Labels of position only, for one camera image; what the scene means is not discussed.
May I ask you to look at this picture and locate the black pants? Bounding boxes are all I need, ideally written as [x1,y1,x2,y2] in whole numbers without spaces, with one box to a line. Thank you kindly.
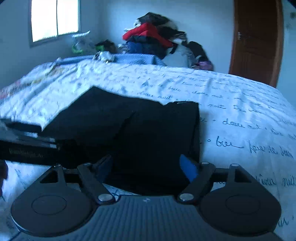
[41,87,200,195]

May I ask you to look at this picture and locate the white script-print bedspread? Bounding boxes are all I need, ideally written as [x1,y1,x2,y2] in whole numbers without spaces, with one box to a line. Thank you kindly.
[1,60,295,240]

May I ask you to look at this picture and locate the purple bag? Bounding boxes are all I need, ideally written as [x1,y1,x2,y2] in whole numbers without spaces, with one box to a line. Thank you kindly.
[191,61,214,71]

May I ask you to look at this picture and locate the light blue folded blanket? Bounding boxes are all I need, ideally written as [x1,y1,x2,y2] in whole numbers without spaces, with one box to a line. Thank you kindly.
[54,54,166,66]

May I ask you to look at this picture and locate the white floral bag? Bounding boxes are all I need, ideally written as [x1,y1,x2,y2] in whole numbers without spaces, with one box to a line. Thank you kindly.
[71,31,93,46]

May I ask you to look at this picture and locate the green plastic chair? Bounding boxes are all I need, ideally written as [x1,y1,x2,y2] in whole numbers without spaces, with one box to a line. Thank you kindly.
[71,43,105,55]

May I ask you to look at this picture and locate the bright sliding window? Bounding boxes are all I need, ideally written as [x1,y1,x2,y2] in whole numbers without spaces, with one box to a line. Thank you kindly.
[29,0,81,47]

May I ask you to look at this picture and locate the dark blue garment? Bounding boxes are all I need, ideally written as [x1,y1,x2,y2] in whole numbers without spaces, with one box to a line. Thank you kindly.
[126,36,170,60]

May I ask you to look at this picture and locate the brown wooden door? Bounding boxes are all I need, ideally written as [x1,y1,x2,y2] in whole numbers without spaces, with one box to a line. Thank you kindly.
[229,0,284,87]

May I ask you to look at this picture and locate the black clothes pile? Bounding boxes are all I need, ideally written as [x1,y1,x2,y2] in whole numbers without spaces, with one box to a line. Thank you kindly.
[133,12,209,62]

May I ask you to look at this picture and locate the red jacket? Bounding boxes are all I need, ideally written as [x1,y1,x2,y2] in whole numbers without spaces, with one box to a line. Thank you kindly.
[122,23,173,48]

